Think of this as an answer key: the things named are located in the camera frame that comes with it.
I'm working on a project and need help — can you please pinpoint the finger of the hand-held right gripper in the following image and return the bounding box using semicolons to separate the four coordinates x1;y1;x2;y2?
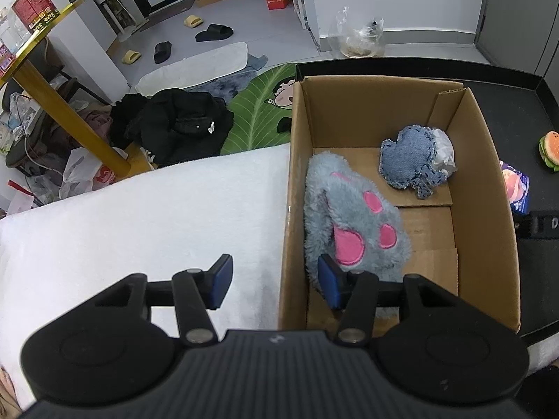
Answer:
514;211;559;241

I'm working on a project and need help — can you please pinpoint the white pedestal fan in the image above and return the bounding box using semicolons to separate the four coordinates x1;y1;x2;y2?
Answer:
87;0;134;38

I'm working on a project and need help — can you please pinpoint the grey plush paw toy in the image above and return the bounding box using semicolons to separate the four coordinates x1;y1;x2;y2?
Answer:
303;150;413;297

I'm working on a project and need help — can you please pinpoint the blue tissue packet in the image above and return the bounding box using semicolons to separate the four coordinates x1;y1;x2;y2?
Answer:
499;160;531;215

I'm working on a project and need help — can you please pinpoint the black clothes pile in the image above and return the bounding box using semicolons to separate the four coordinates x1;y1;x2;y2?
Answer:
109;88;235;167

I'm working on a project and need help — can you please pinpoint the brown cardboard box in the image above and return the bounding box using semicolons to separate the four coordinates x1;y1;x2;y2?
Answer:
278;75;522;337

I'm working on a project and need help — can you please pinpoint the white floor mat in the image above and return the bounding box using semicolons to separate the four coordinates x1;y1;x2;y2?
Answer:
135;42;249;94

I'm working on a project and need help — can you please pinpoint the clear plastic bag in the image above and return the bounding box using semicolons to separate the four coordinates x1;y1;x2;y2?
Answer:
334;6;386;59

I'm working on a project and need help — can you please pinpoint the grey fluffy rug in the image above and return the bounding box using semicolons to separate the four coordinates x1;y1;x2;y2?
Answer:
188;54;269;97

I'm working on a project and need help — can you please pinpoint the burger toy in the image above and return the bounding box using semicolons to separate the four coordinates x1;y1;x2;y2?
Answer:
538;130;559;173

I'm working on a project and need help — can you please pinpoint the red box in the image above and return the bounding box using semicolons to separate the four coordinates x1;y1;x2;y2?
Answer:
11;0;59;31

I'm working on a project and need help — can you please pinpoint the white plastic bag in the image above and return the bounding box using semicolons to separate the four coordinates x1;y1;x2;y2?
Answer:
59;147;121;201

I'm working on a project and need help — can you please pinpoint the yellow round table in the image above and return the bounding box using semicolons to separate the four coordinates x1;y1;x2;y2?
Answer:
0;0;132;179

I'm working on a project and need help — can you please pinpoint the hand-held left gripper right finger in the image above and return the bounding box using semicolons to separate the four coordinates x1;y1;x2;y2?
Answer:
317;253;460;345

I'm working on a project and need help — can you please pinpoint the white blanket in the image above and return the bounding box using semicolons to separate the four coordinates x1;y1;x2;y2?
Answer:
0;143;292;407

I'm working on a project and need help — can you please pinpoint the denim heart toy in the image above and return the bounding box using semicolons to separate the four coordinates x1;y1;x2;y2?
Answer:
379;125;457;199

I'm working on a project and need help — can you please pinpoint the green leaf rug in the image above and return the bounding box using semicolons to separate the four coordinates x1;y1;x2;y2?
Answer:
220;63;302;155

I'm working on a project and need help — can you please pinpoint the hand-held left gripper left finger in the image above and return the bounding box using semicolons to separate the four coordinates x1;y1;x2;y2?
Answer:
94;253;235;345

